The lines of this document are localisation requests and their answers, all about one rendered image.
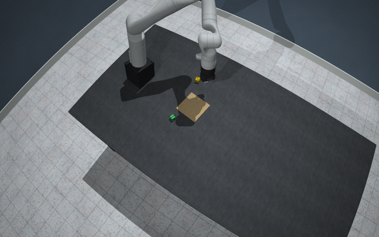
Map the tan flat mat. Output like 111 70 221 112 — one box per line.
176 92 210 122

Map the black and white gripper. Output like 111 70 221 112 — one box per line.
196 53 216 83

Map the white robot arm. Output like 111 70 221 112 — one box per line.
126 0 222 67

